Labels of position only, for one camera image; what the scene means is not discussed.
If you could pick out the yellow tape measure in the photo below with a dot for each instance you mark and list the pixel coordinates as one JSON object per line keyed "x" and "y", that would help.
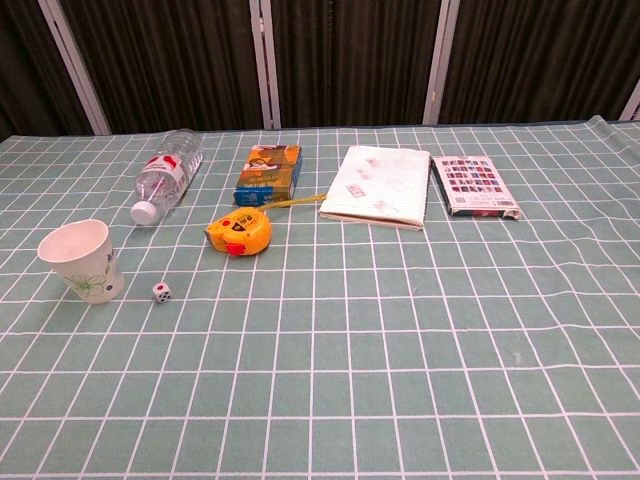
{"x": 240, "y": 230}

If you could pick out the white paper booklet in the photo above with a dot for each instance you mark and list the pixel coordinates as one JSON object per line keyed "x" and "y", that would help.
{"x": 380, "y": 185}

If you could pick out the orange and blue carton box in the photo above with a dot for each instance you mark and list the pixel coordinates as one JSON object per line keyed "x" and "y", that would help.
{"x": 270, "y": 175}

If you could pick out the green checked tablecloth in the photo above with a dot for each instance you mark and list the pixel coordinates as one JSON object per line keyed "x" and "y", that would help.
{"x": 350, "y": 350}

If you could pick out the playing card box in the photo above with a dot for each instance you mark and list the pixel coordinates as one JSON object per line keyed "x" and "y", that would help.
{"x": 472, "y": 185}

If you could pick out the small white die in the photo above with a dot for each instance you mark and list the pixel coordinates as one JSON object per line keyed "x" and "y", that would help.
{"x": 162, "y": 291}

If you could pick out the clear plastic water bottle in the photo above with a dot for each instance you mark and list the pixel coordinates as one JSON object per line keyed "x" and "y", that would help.
{"x": 167, "y": 172}

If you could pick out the dark pleated screen panel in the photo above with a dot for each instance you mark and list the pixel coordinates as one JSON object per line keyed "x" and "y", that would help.
{"x": 30, "y": 65}
{"x": 350, "y": 60}
{"x": 540, "y": 55}
{"x": 165, "y": 60}

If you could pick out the white screen frame post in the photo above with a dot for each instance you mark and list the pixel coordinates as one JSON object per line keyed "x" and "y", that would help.
{"x": 264, "y": 65}
{"x": 440, "y": 65}
{"x": 631, "y": 107}
{"x": 75, "y": 70}

